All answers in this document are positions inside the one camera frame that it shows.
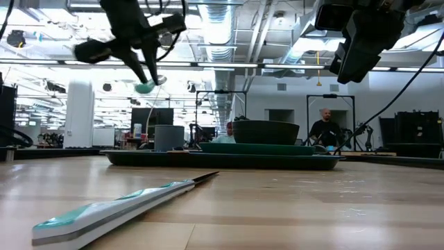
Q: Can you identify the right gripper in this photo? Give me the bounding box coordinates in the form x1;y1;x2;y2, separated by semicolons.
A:
328;0;409;85

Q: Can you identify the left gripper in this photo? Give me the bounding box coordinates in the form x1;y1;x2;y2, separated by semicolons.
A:
73;0;188;86

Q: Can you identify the teal handled spoon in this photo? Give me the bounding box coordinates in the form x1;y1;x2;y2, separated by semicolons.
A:
134;74;168;95

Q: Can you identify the grey cup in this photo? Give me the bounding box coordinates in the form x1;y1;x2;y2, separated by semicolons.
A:
153;124;185;153

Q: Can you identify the dark green bowl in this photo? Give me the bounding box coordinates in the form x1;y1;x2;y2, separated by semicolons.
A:
231;119;300;146

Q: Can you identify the green plate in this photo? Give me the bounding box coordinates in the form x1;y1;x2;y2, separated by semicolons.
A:
198;142;316;156

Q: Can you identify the dark green tray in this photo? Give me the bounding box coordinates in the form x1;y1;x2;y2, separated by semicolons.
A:
100;149;345;171

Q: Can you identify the ceiling light strip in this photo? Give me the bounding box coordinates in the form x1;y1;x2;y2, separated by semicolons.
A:
263;64;326;70
197;62;259;69

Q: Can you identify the black monitor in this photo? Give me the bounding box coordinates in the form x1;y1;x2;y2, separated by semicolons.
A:
130;107;174;140

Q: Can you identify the person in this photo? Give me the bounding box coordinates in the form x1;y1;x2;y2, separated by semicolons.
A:
211;121;237;144
308;108;345;149

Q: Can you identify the white column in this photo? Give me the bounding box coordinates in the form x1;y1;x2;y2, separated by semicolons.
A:
63;81;95;149

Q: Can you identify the white board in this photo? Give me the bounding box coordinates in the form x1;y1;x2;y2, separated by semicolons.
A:
92;127;116;147

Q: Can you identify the black crates stack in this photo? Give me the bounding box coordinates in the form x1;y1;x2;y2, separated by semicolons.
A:
377;110;443;159

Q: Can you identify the black cabinet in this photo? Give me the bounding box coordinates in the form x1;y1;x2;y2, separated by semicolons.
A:
0;83;18;147

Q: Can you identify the yellow hanging cord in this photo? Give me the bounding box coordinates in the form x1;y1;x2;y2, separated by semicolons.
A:
314;51;323;87

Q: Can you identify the black cable loop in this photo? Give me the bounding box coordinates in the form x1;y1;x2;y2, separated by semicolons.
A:
155;0;187;63

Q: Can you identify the black stand frame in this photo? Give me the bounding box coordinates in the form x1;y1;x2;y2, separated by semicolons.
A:
195;89;248;147
305;93;357;151

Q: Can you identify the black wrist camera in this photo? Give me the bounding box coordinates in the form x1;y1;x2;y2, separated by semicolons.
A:
314;2;355;32

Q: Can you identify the long black cable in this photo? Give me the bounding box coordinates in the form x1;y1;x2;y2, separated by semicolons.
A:
333;31;444;156

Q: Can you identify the silver ventilation duct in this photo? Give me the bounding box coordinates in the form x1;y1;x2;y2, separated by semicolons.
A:
197;0;237;126

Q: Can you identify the black metal rig frame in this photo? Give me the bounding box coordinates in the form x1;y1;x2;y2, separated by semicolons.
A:
0;147;444;171

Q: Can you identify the black corrugated hose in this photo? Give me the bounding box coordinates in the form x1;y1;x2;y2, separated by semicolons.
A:
0;124;34;149

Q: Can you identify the white teal handled knife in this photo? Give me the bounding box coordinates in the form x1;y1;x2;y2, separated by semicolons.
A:
31;170;220;250

